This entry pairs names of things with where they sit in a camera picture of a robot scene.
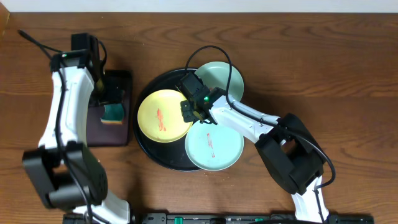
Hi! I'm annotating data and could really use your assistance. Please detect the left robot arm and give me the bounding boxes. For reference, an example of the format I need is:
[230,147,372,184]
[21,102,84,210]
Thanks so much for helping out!
[22,50,131,223]

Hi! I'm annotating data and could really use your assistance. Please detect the rectangular dark brown tray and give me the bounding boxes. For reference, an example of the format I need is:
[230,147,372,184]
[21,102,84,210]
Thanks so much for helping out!
[86,70,132,147]

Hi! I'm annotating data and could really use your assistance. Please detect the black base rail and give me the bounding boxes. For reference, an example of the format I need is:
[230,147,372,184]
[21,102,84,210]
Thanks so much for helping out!
[62,212,375,224]

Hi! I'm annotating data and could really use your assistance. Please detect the light green plate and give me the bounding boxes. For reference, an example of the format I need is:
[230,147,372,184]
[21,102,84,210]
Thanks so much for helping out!
[195,62,244,101]
[185,122,244,171]

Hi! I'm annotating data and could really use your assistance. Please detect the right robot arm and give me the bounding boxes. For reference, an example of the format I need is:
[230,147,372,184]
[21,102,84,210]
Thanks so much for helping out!
[182,87,331,223]

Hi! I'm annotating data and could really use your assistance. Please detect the round black tray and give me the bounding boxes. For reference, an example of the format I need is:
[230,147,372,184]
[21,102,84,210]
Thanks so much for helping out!
[134,68,201,171]

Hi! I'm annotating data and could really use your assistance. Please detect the lower light green plate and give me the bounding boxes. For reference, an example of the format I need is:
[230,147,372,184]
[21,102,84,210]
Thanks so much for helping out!
[185,122,244,171]

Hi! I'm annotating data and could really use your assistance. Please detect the green sponge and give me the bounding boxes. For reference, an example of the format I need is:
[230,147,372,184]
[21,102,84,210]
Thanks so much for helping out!
[101,103,125,125]

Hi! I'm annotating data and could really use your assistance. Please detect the yellow plate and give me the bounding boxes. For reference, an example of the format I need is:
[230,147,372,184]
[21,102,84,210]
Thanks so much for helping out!
[137,90,193,143]

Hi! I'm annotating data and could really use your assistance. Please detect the upper light green plate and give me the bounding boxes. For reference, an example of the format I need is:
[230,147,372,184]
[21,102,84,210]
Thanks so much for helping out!
[195,62,244,101]

